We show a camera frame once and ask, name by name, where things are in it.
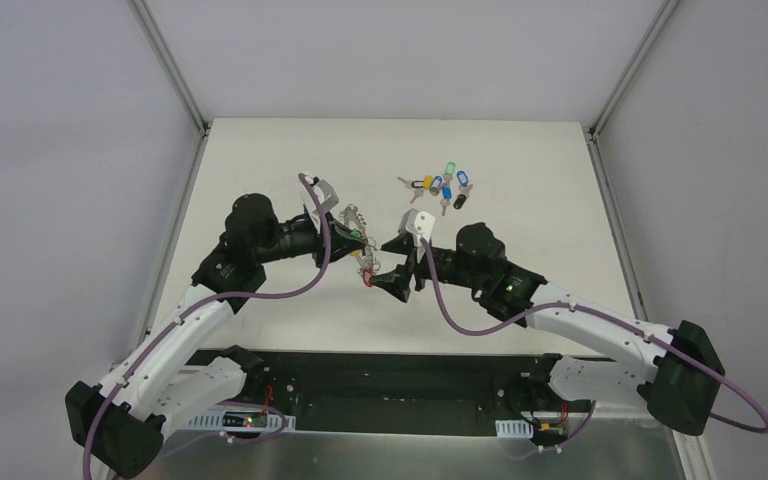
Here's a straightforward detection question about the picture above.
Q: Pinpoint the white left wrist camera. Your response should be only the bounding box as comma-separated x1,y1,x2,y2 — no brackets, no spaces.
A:
300,173,340,232

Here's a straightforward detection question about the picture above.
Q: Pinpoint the loose black key tag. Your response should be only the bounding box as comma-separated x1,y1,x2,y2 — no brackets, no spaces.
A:
453,194,468,210

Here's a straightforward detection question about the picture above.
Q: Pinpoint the loose green key tag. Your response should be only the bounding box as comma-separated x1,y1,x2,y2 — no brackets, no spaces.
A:
442,162,456,183

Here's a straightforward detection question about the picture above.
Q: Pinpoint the loose blue key tag left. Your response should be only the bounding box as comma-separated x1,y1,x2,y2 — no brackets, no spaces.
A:
429,175,445,196

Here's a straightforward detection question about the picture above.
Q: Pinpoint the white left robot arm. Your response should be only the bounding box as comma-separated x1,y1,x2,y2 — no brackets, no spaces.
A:
65,185,363,479

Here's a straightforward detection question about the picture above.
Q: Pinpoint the loose blue key tag right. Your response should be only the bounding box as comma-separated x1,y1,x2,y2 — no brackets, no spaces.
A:
456,170,471,192

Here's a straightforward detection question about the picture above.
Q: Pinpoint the aluminium frame rail front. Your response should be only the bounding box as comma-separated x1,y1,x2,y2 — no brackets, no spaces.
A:
99,362,698,421

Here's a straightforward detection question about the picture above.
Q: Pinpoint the red key tag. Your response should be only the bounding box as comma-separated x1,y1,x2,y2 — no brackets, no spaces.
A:
360,267,375,288

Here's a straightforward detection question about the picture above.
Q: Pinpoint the silver metal ring disc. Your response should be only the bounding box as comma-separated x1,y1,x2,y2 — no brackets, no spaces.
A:
339,204,381,286

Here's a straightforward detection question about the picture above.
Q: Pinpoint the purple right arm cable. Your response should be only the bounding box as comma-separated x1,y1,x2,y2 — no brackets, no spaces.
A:
421,238,768,435

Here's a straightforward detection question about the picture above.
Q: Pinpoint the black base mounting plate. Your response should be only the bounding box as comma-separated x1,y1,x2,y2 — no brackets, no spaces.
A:
234,350,589,437

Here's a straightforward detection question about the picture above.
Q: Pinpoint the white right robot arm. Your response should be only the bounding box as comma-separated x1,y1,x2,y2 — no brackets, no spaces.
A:
370,222,725,436

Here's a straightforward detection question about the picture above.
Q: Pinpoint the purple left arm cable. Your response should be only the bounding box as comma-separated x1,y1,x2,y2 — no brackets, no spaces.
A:
82,173,332,480

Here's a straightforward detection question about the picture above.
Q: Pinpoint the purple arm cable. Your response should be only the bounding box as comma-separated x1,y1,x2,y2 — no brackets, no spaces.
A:
82,173,332,480
421,238,768,435

